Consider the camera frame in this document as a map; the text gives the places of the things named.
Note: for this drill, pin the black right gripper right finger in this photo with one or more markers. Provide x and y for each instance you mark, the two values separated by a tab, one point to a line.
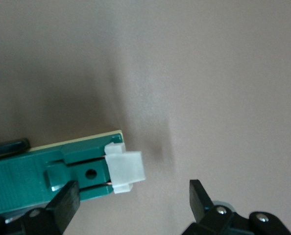
199	200

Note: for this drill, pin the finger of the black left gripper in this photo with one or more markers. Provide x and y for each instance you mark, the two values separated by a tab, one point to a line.
10	147

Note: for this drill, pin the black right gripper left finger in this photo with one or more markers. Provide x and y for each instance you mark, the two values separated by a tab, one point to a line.
64	203

